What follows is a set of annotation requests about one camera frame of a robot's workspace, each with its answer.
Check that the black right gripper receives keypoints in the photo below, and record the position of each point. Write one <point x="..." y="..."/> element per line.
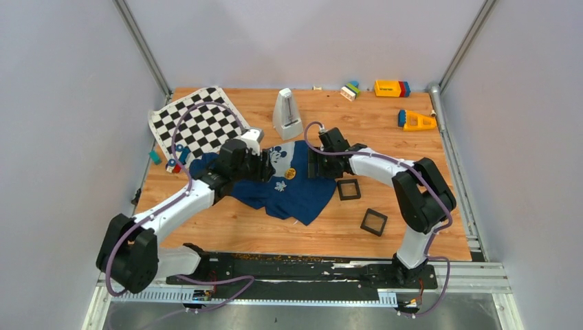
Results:
<point x="314" y="157"/>

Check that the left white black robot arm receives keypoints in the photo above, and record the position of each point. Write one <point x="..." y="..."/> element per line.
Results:
<point x="130" y="255"/>

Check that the yellow toy block bin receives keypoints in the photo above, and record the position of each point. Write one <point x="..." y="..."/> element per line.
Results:
<point x="392" y="88"/>

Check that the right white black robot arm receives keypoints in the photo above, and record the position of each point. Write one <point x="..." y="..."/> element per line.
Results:
<point x="424" y="198"/>

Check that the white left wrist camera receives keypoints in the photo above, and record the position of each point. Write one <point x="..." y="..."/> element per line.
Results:
<point x="252" y="138"/>

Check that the grey metal pipe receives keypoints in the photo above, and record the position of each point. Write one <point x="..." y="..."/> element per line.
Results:
<point x="434" y="91"/>

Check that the white metronome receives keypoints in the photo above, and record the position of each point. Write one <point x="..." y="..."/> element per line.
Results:
<point x="286" y="117"/>

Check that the yellow round brooch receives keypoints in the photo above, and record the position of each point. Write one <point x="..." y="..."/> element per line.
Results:
<point x="290" y="173"/>

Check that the black square frame near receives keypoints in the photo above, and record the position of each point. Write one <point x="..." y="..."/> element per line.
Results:
<point x="348" y="189"/>

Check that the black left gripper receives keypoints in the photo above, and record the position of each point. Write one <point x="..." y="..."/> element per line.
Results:
<point x="265" y="172"/>

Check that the blue cartoon print shirt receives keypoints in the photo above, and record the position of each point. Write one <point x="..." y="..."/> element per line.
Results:
<point x="301" y="197"/>

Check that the red white blue toy car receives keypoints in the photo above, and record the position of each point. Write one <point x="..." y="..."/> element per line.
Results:
<point x="180" y="164"/>

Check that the checkered chessboard mat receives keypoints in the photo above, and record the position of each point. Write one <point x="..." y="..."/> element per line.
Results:
<point x="202" y="120"/>

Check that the teal small block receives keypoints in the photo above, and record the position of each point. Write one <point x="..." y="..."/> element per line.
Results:
<point x="155" y="158"/>

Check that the white green blue blocks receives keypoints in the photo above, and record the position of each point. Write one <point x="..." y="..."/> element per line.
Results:
<point x="351" y="90"/>

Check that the yellow blue toy ramp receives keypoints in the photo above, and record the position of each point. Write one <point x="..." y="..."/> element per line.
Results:
<point x="412" y="121"/>

